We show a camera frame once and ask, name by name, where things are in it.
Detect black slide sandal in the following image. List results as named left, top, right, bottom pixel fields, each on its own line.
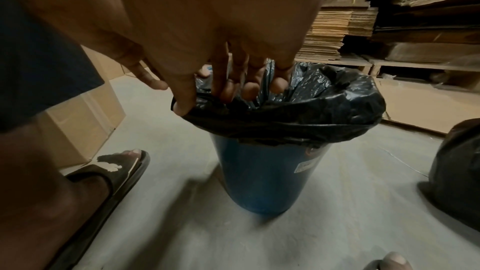
left=46, top=149, right=152, bottom=270
left=363, top=259, right=388, bottom=270

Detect stack of dark flat cardboard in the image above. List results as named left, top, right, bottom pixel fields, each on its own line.
left=366, top=0, right=480, bottom=64

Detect brown cardboard box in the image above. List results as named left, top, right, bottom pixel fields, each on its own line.
left=35, top=44, right=127, bottom=170

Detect stack of tan flat cardboard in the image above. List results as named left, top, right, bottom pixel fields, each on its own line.
left=295, top=0, right=380, bottom=62

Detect wooden pallet shelf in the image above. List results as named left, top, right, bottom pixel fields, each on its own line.
left=296, top=53, right=480, bottom=86

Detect person's leg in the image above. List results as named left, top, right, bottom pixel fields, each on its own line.
left=0, top=120, right=143, bottom=270

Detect person's dark shorts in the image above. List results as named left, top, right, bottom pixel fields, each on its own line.
left=0, top=0, right=106, bottom=133

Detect person's right hand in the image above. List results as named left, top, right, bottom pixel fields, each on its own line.
left=22, top=0, right=331, bottom=117

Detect person's foot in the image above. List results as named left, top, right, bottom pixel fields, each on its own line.
left=383, top=251, right=414, bottom=270

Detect filled black garbage bag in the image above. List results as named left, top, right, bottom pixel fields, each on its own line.
left=417, top=118, right=480, bottom=214

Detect blue plastic trash bin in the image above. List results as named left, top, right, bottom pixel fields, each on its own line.
left=209, top=131, right=332, bottom=216

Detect black plastic trash bag liner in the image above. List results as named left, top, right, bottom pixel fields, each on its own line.
left=171, top=60, right=387, bottom=148

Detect large brown cardboard sheet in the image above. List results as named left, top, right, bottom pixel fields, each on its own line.
left=375, top=75, right=480, bottom=137

